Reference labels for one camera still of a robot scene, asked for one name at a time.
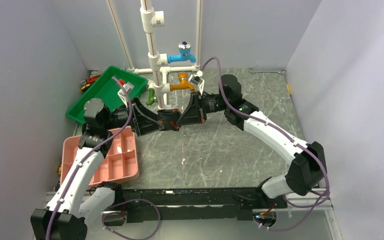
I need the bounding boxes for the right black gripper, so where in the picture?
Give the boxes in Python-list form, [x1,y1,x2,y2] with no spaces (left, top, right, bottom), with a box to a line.
[176,90,230,126]

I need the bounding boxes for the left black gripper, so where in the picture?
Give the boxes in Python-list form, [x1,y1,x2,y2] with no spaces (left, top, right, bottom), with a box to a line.
[102,97,164,136]

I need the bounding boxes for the dark floral necktie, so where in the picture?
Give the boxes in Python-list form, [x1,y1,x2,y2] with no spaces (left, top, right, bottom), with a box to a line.
[157,108,181,132]

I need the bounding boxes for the pink compartment organizer box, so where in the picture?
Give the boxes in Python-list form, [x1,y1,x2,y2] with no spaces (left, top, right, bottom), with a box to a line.
[60,126,140,187]

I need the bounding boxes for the green plastic tray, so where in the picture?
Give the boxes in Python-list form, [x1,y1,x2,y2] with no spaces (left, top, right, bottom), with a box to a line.
[65,66,148,124]

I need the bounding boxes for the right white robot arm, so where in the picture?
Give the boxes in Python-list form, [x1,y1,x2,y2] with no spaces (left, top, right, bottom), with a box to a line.
[171,72,327,208]

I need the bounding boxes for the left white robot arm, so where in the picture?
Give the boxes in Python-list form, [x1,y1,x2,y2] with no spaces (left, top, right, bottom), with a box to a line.
[30,97,161,240]

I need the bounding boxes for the green faucet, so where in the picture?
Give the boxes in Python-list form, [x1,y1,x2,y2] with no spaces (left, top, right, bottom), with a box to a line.
[146,87,157,106]

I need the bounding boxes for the orange faucet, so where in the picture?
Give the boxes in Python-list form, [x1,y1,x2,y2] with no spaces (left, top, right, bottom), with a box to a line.
[169,72,195,92]

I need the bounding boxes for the white pvc pipe assembly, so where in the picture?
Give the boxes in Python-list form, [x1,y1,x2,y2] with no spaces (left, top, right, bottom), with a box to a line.
[107,0,204,110]

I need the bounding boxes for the blue faucet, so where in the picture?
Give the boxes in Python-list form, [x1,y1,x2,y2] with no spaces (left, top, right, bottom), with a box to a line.
[167,41,196,64]

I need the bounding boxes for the silver wrench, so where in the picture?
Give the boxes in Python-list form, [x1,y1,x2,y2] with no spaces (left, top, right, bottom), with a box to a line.
[248,67,286,75]

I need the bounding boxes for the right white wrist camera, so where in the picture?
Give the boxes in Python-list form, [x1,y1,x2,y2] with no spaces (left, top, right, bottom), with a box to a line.
[188,70,205,95]

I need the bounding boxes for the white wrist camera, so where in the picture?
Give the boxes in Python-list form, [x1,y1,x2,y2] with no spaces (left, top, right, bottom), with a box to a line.
[117,79,135,106]
[188,70,205,95]

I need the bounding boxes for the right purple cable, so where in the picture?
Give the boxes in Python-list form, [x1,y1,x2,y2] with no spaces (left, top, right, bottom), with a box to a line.
[200,56,331,232]

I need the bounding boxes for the purple cable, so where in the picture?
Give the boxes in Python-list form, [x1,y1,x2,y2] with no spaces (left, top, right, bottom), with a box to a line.
[200,56,331,232]
[44,76,161,240]

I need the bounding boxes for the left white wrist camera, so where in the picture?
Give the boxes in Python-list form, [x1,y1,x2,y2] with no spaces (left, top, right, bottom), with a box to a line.
[117,79,135,106]

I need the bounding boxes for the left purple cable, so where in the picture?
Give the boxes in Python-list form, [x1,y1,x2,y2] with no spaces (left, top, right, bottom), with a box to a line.
[44,76,161,240]

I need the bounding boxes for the red handled pliers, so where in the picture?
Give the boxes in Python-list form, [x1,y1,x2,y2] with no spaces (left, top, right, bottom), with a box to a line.
[80,74,101,93]

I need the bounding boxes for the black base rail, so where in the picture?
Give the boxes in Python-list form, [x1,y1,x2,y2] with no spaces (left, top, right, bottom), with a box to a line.
[110,187,287,223]

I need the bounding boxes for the aluminium frame rail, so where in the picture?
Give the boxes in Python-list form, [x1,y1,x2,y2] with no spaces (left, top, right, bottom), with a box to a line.
[32,188,345,240]

